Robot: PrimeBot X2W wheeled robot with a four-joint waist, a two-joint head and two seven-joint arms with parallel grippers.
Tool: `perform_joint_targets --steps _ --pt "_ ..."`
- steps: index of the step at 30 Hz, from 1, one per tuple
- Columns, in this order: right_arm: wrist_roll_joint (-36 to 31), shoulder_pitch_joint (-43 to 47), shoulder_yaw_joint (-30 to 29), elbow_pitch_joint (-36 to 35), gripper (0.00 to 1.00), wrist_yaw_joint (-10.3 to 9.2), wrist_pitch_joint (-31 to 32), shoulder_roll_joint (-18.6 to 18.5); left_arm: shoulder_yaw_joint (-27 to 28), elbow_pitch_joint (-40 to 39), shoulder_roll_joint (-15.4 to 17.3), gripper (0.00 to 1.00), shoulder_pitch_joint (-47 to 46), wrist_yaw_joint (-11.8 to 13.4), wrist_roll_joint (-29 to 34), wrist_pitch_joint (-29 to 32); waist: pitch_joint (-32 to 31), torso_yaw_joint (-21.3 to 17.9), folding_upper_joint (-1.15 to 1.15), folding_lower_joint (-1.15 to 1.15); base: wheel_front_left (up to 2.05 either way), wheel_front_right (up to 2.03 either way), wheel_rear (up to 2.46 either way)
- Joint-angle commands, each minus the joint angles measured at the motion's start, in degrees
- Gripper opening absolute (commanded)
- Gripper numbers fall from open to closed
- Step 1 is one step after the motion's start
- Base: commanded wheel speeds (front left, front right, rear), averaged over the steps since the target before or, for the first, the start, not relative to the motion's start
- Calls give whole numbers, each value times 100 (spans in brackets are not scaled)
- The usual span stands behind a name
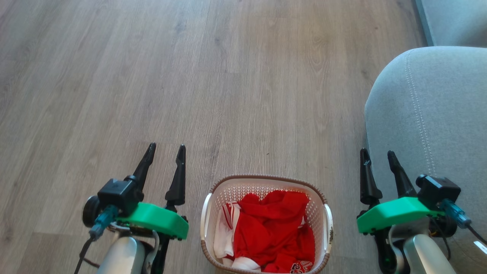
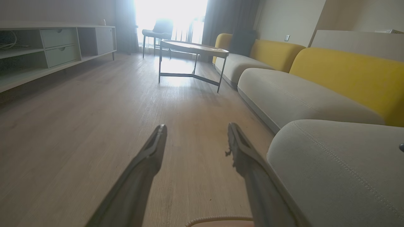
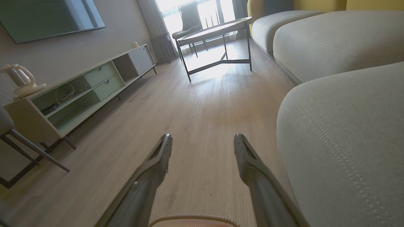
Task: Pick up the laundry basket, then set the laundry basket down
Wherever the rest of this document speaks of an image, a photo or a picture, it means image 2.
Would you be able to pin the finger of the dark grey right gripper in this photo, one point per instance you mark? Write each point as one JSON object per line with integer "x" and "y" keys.
{"x": 402, "y": 147}

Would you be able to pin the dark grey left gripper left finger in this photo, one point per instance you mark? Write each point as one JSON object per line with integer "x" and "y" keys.
{"x": 139, "y": 176}

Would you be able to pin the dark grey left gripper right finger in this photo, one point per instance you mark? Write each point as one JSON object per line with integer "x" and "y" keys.
{"x": 258, "y": 189}

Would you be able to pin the white woven-rim laundry basket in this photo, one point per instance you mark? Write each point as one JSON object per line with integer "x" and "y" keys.
{"x": 221, "y": 222}

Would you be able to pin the grey backless sofa seat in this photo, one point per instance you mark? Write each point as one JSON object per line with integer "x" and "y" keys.
{"x": 341, "y": 176}

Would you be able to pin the grey sofa module, yellow backrest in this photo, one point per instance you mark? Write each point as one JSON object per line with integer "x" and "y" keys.
{"x": 300, "y": 94}
{"x": 240, "y": 63}

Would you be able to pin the white perforated box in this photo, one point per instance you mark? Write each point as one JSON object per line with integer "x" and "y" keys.
{"x": 389, "y": 31}

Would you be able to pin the round coffee table, metal legs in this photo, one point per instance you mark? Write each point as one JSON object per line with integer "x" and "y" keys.
{"x": 195, "y": 48}

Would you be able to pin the white low TV cabinet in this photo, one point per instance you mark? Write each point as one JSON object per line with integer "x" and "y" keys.
{"x": 60, "y": 55}

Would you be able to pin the dark cushion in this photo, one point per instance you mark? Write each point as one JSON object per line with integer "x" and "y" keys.
{"x": 242, "y": 42}

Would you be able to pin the grey upholstered chair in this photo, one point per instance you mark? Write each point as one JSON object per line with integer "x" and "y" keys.
{"x": 159, "y": 30}

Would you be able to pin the dark curtain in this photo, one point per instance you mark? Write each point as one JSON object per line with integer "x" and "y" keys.
{"x": 230, "y": 15}
{"x": 125, "y": 25}

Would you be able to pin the small ornament on cabinet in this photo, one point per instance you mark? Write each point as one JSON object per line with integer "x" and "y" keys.
{"x": 103, "y": 22}

